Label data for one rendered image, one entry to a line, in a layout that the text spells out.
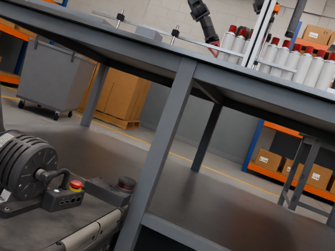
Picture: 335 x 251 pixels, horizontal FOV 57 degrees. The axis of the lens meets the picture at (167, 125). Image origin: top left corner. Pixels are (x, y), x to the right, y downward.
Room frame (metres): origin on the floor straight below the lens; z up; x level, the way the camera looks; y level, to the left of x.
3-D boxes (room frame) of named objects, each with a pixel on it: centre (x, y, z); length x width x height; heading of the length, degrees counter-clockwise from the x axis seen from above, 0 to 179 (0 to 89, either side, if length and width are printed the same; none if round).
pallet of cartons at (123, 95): (5.29, 1.14, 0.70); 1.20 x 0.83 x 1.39; 81
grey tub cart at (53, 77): (3.78, 1.47, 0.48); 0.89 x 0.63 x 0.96; 4
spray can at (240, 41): (1.51, -0.19, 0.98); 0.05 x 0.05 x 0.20
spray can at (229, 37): (1.50, -0.14, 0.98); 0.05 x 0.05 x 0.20
